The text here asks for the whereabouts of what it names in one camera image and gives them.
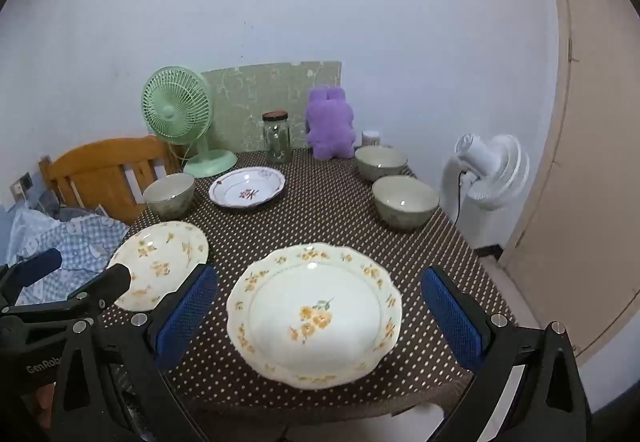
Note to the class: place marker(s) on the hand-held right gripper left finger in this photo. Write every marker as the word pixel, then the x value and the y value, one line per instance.
pixel 187 317

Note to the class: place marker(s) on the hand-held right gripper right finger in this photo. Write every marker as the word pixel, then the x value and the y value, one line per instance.
pixel 452 322

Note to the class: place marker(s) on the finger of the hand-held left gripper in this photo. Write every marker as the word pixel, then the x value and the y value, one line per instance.
pixel 107 282
pixel 35 264

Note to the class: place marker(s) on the small yellow floral plate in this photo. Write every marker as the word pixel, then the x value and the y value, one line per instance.
pixel 160 252

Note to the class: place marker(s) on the large yellow floral plate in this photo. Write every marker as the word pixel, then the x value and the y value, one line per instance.
pixel 320 292

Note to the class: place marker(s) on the red rimmed floral plate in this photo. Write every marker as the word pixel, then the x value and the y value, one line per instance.
pixel 245 189

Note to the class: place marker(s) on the blue checked blanket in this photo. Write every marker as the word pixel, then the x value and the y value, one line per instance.
pixel 75 242

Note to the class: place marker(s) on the grey cloth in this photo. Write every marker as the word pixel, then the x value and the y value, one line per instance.
pixel 55 209

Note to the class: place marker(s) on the white fan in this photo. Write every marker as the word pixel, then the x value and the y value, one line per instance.
pixel 500 172

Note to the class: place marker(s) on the brown polka dot tablecloth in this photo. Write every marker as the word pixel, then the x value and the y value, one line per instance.
pixel 320 222

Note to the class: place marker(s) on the green desk fan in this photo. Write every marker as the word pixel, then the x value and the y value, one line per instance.
pixel 172 107

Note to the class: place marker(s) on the glass jar with lid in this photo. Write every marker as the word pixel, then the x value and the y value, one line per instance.
pixel 277 139

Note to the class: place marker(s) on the toothpick container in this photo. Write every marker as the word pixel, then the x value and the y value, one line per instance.
pixel 370 138

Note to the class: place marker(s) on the beige door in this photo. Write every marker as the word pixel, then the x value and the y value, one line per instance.
pixel 590 172

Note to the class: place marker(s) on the purple plush toy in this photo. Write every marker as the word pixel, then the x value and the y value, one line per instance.
pixel 330 127

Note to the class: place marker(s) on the green patterned mat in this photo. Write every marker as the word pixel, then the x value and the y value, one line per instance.
pixel 260 92

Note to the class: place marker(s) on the wall socket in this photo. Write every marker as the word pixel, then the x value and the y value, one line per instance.
pixel 22 184

